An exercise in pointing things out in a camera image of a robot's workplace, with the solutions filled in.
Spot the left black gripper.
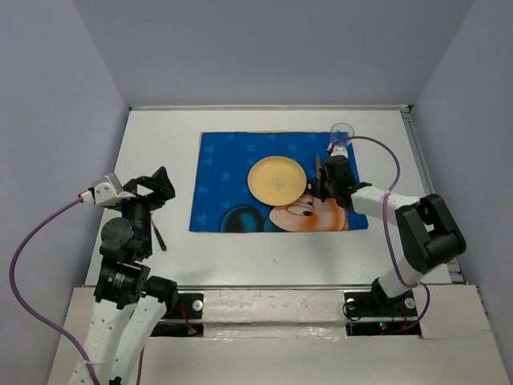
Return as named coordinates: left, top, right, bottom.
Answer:
left=113, top=164, right=176, bottom=255

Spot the gold knife dark handle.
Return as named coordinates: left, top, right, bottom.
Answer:
left=315, top=154, right=321, bottom=180

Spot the clear plastic cup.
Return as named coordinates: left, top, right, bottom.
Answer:
left=329, top=123, right=354, bottom=149

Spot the tan round plate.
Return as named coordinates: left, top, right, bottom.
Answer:
left=247, top=156, right=307, bottom=206

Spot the gold fork dark handle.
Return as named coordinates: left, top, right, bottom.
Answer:
left=150, top=212, right=168, bottom=251

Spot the blue cartoon placemat cloth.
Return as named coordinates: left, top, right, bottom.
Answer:
left=189, top=132, right=369, bottom=233

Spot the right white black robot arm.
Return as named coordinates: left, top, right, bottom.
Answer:
left=317, top=155, right=467, bottom=314

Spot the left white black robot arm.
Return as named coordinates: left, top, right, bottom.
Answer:
left=69, top=167, right=178, bottom=384

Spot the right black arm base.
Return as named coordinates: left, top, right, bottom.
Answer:
left=341, top=290, right=422, bottom=337

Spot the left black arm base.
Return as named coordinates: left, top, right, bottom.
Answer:
left=151, top=291, right=204, bottom=338

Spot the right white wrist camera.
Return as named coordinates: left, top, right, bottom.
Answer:
left=327, top=145, right=349, bottom=158

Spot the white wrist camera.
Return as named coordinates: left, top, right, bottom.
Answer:
left=327, top=145, right=349, bottom=158
left=78, top=173, right=135, bottom=208

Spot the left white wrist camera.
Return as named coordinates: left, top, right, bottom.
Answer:
left=78, top=173, right=135, bottom=208

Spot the metal table edge rail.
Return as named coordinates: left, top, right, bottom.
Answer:
left=129, top=104, right=410, bottom=113

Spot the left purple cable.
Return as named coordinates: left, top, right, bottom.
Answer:
left=9, top=196, right=143, bottom=385

